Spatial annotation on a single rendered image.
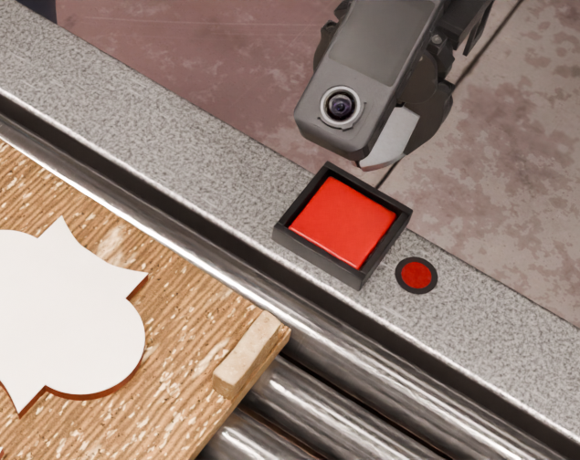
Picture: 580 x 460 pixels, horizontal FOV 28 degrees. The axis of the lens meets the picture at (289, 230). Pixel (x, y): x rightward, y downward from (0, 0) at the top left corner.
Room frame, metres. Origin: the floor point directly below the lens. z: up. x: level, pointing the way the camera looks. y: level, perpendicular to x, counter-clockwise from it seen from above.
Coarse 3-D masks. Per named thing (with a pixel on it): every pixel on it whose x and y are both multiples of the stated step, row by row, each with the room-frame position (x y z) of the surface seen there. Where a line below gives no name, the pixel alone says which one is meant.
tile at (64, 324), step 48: (0, 240) 0.39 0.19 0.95; (48, 240) 0.40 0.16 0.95; (0, 288) 0.36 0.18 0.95; (48, 288) 0.37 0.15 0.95; (96, 288) 0.37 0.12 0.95; (0, 336) 0.32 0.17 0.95; (48, 336) 0.33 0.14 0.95; (96, 336) 0.34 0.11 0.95; (144, 336) 0.35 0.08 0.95; (0, 384) 0.30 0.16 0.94; (48, 384) 0.30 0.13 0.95; (96, 384) 0.31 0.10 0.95
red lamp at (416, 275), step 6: (408, 264) 0.46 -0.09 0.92; (414, 264) 0.47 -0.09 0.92; (420, 264) 0.47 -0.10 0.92; (402, 270) 0.46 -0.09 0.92; (408, 270) 0.46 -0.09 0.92; (414, 270) 0.46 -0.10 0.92; (420, 270) 0.46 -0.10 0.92; (426, 270) 0.46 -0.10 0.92; (402, 276) 0.45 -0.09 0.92; (408, 276) 0.45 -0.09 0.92; (414, 276) 0.46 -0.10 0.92; (420, 276) 0.46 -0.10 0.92; (426, 276) 0.46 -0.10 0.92; (408, 282) 0.45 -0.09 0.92; (414, 282) 0.45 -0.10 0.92; (420, 282) 0.45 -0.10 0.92; (426, 282) 0.45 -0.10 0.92
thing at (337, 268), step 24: (336, 168) 0.53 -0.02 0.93; (312, 192) 0.50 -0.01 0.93; (360, 192) 0.51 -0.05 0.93; (288, 216) 0.47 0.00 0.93; (408, 216) 0.50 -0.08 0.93; (288, 240) 0.46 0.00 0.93; (384, 240) 0.47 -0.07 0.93; (312, 264) 0.45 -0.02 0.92; (336, 264) 0.44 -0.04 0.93; (360, 288) 0.43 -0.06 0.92
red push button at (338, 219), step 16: (320, 192) 0.50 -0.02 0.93; (336, 192) 0.51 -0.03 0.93; (352, 192) 0.51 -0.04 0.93; (304, 208) 0.49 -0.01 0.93; (320, 208) 0.49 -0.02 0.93; (336, 208) 0.49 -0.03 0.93; (352, 208) 0.49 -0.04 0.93; (368, 208) 0.50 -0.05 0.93; (384, 208) 0.50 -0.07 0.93; (304, 224) 0.47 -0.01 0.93; (320, 224) 0.47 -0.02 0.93; (336, 224) 0.48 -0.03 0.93; (352, 224) 0.48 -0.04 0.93; (368, 224) 0.48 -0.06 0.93; (384, 224) 0.49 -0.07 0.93; (320, 240) 0.46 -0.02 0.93; (336, 240) 0.46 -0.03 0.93; (352, 240) 0.47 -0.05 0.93; (368, 240) 0.47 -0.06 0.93; (336, 256) 0.45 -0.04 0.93; (352, 256) 0.45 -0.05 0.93
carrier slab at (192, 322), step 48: (0, 144) 0.48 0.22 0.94; (0, 192) 0.44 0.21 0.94; (48, 192) 0.45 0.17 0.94; (96, 240) 0.42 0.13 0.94; (144, 240) 0.43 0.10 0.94; (144, 288) 0.39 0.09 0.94; (192, 288) 0.39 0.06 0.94; (192, 336) 0.36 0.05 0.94; (240, 336) 0.37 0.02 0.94; (288, 336) 0.38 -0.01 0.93; (144, 384) 0.32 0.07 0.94; (192, 384) 0.32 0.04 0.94; (0, 432) 0.27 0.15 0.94; (48, 432) 0.27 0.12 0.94; (96, 432) 0.28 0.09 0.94; (144, 432) 0.29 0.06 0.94; (192, 432) 0.29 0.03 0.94
